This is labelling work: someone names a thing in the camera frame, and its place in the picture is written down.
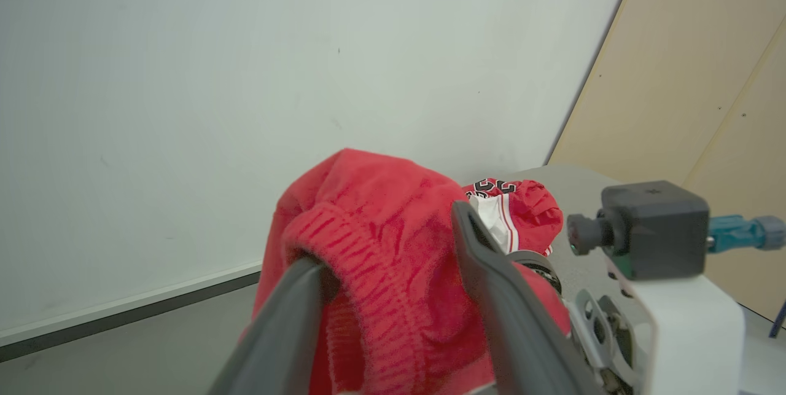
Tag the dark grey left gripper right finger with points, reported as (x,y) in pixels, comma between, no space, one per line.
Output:
(509,321)

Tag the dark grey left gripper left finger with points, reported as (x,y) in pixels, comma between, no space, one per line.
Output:
(276,333)

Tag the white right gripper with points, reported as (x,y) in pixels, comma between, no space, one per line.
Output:
(688,340)

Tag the red basketball jersey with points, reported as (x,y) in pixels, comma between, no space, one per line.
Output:
(534,211)

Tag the red knit garment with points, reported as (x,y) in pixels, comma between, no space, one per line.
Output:
(381,247)

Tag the grey fabric sofa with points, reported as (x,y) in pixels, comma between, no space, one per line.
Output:
(580,195)

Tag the white and black baseboard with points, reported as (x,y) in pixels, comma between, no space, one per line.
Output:
(123,312)

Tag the dark grey wrist camera box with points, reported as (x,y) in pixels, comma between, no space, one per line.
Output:
(657,229)

